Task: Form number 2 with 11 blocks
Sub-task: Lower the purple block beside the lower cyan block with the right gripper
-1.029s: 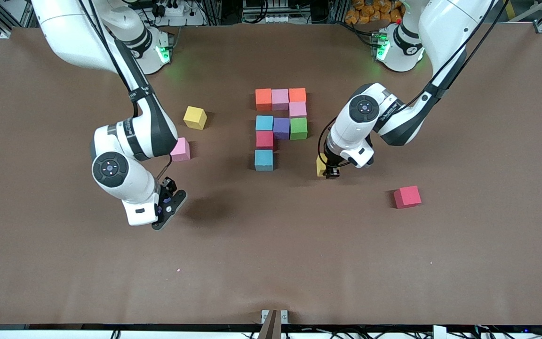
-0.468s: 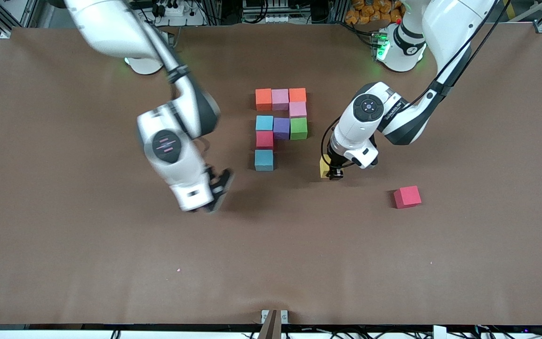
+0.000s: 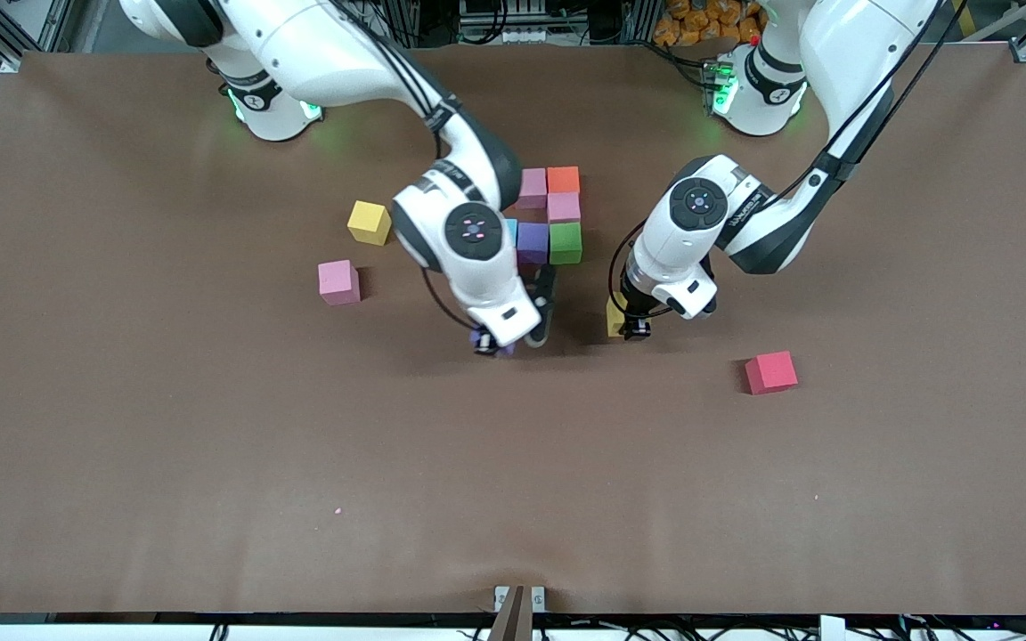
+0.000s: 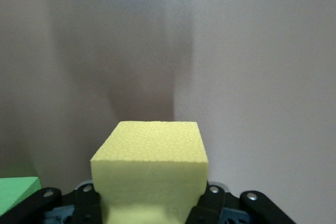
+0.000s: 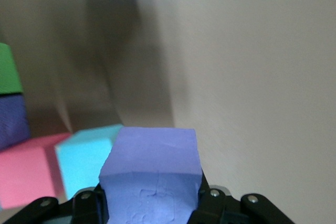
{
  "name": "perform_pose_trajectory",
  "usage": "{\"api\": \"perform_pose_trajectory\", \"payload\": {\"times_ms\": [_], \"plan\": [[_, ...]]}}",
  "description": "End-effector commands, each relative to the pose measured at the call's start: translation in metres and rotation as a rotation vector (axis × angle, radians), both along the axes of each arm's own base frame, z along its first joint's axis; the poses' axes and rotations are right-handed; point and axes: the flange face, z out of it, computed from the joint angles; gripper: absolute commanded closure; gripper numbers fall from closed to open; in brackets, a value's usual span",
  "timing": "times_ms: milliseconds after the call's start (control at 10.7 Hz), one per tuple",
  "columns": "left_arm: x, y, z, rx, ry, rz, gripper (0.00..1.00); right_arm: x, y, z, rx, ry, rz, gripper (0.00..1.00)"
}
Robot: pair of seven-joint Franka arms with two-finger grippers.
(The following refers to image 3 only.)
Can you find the yellow foam cube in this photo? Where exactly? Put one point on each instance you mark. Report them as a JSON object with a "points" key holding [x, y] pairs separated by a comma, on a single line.
{"points": [[614, 319], [369, 223]]}

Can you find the purple foam cube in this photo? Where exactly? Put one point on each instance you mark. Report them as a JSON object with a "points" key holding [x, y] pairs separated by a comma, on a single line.
{"points": [[506, 350], [534, 245]]}

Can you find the blue foam cube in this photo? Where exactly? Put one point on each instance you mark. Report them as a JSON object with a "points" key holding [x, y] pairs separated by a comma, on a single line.
{"points": [[511, 230]]}

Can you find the green foam cube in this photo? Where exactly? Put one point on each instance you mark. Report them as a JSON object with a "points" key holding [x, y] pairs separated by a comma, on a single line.
{"points": [[565, 243]]}

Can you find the lilac foam cube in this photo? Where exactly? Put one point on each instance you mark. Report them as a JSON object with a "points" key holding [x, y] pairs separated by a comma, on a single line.
{"points": [[564, 207], [534, 189]]}

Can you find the orange foam cube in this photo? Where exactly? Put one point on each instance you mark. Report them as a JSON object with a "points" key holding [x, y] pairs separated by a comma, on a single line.
{"points": [[564, 180]]}

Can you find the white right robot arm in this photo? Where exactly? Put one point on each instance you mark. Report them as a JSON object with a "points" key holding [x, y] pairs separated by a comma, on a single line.
{"points": [[317, 53]]}

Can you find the red foam cube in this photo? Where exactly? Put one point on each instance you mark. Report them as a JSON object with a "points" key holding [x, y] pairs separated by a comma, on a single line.
{"points": [[771, 372]]}

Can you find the pink foam cube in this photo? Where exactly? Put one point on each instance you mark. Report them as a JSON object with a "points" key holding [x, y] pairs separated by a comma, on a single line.
{"points": [[338, 282]]}

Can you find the brown table cover sheet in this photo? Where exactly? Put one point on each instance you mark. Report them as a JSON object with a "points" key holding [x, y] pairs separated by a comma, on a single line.
{"points": [[513, 499]]}

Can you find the pile of orange objects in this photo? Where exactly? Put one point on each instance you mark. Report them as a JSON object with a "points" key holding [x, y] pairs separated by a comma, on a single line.
{"points": [[700, 22]]}

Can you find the black electronics unit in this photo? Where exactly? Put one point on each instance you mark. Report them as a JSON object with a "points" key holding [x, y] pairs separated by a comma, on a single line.
{"points": [[477, 9]]}

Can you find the white power strip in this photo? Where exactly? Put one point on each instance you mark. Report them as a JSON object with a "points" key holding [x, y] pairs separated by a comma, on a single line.
{"points": [[362, 27]]}

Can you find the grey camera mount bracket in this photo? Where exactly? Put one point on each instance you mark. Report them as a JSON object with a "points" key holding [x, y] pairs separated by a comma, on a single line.
{"points": [[517, 614]]}

